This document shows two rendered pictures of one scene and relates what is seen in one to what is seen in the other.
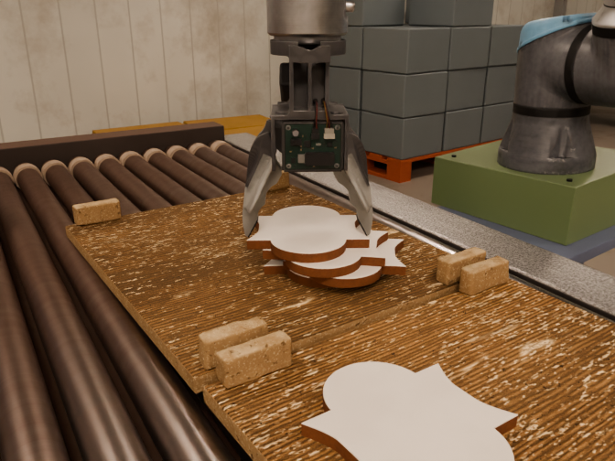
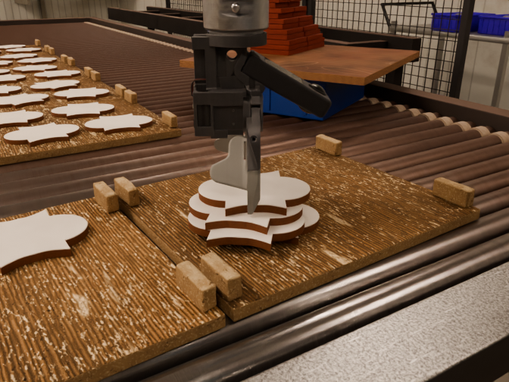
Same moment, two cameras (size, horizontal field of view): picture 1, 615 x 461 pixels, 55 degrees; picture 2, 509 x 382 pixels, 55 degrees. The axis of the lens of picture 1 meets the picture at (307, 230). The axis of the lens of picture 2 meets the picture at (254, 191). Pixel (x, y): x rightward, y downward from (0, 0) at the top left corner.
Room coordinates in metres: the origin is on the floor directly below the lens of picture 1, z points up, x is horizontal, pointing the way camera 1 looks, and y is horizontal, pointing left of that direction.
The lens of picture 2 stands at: (0.60, -0.60, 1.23)
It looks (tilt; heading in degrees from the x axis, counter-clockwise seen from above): 23 degrees down; 90
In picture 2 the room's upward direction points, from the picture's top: straight up
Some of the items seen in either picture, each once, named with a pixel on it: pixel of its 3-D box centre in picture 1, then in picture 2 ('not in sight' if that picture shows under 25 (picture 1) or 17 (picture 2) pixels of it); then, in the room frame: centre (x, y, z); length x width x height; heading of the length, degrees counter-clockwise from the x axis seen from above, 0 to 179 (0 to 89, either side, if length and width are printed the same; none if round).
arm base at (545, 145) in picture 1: (547, 133); not in sight; (0.96, -0.39, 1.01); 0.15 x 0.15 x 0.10
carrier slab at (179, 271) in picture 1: (259, 252); (288, 205); (0.65, 0.06, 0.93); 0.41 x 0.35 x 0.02; 34
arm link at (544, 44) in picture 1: (560, 58); not in sight; (0.95, -0.39, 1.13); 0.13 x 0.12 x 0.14; 30
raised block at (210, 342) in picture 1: (233, 341); (126, 191); (0.42, 0.06, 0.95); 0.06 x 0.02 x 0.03; 124
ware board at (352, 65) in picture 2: not in sight; (307, 58); (0.75, 0.81, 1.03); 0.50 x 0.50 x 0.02; 60
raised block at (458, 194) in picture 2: (271, 180); (453, 192); (0.89, 0.06, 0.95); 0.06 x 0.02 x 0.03; 124
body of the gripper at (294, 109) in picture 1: (307, 105); (230, 85); (0.57, 0.00, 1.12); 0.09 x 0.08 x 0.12; 2
